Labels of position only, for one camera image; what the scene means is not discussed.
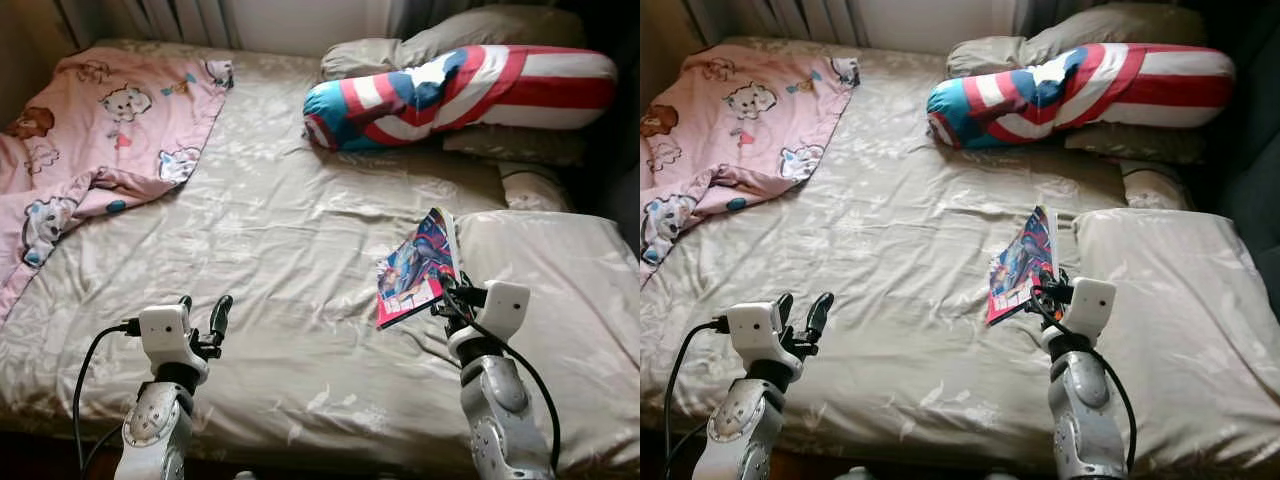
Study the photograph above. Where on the colourful comic book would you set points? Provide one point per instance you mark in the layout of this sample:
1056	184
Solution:
1020	265
415	270

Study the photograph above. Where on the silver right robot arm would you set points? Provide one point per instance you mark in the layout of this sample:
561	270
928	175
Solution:
1085	420
500	420

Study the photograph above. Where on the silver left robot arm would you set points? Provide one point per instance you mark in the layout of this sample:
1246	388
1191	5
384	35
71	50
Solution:
740	428
155	430

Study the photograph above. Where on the bed with grey floral sheet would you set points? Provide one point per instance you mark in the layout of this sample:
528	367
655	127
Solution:
300	260
920	260

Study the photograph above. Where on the folded grey floral duvet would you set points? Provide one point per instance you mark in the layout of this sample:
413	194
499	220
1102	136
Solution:
570	330
1190	330

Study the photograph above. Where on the small grey roll pillow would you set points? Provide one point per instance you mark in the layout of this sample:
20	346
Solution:
535	190
1155	188

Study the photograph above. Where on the grey floral pillow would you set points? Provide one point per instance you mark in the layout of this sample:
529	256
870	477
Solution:
480	30
1140	143
1100	28
520	145

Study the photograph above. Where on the pink cartoon blanket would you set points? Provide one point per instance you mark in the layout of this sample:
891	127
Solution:
740	120
100	130

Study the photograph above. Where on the red white blue bolster pillow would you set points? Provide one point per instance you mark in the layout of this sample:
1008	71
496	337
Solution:
1100	90
480	90

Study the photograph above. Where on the grey curtain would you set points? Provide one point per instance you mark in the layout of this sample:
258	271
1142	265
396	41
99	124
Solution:
430	15
1050	14
150	20
770	18

